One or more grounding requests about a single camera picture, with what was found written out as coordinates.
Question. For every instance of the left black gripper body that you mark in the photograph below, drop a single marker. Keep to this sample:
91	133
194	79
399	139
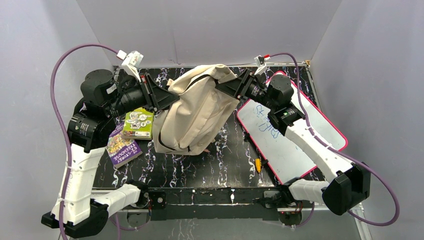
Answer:
147	94

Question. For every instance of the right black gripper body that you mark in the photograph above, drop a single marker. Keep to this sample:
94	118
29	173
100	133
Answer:
245	82

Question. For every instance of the green treehouse book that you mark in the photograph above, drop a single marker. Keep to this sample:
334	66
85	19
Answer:
138	125

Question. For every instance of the cream canvas student bag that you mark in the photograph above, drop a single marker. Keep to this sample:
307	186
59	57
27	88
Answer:
192	122

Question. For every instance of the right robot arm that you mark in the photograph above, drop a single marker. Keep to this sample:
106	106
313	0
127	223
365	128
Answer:
346	183

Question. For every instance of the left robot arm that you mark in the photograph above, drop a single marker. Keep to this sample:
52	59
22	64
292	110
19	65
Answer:
77	214

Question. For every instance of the purple treehouse book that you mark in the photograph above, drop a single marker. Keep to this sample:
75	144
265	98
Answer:
121	150

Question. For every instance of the yellow marker cap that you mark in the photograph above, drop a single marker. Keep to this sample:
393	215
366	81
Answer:
258	165

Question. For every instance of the pink framed whiteboard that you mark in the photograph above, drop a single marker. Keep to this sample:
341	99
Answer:
295	154

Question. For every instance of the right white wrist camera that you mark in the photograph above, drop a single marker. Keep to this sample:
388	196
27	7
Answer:
261	64

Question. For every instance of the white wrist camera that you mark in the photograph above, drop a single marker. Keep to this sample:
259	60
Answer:
130	62
261	64

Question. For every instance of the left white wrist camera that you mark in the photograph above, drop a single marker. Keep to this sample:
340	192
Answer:
130	62

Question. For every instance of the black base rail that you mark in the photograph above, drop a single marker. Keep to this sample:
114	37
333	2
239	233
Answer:
264	203

